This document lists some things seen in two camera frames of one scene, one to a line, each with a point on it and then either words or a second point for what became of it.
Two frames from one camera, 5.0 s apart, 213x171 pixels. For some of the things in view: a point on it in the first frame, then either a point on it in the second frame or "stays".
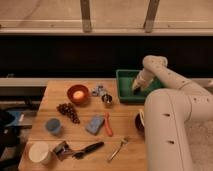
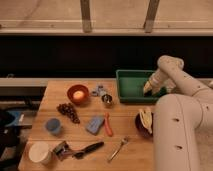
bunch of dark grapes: (69, 109) stays
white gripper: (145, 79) to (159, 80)
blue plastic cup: (53, 126) stays
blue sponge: (94, 124) stays
